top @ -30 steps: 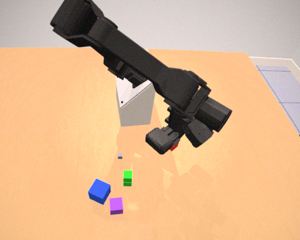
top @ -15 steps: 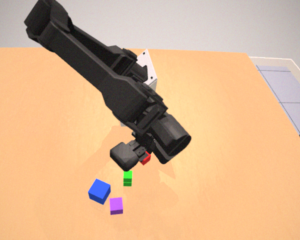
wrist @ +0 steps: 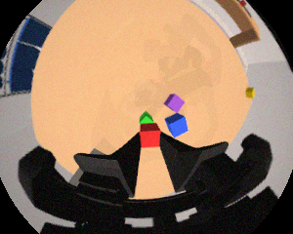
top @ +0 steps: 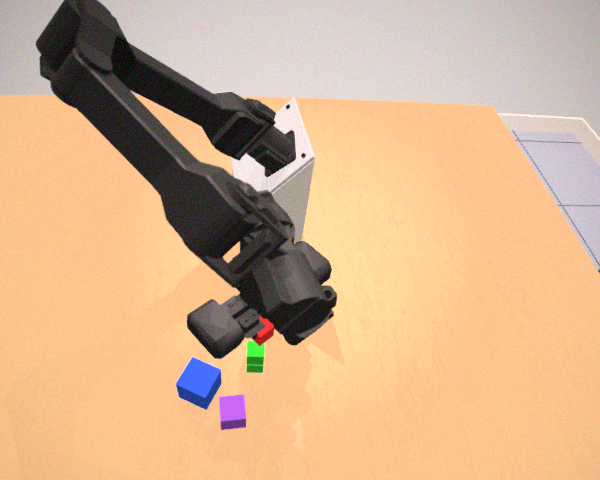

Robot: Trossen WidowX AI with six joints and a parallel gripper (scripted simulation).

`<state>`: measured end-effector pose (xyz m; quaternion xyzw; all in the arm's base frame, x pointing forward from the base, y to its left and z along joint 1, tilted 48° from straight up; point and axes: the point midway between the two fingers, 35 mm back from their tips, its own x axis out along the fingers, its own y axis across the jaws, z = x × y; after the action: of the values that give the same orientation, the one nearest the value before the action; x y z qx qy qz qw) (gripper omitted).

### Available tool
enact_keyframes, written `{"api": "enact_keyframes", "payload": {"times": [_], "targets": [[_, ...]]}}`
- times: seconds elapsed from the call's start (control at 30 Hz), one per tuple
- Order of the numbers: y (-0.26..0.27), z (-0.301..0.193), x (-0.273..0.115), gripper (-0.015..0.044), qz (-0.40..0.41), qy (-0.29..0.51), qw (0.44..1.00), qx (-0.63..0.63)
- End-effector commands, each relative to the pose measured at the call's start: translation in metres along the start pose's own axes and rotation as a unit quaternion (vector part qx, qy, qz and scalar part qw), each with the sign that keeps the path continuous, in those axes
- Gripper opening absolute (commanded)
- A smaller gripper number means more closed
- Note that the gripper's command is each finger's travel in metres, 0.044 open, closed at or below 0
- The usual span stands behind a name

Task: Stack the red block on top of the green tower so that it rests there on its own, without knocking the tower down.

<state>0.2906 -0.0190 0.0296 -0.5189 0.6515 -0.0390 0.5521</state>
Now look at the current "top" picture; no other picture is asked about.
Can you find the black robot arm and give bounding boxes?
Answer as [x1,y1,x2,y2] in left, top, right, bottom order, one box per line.
[36,0,337,345]

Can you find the blue block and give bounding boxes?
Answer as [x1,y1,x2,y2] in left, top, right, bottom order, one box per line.
[175,357,222,410]

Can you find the red block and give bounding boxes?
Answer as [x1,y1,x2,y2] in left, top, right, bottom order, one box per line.
[251,317,274,346]

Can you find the purple block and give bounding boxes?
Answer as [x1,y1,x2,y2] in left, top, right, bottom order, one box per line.
[219,394,246,430]

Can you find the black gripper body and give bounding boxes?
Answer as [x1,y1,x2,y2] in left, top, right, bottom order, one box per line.
[186,241,332,359]

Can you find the green block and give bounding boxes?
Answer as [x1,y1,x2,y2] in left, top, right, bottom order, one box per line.
[246,340,265,365]
[246,362,264,373]

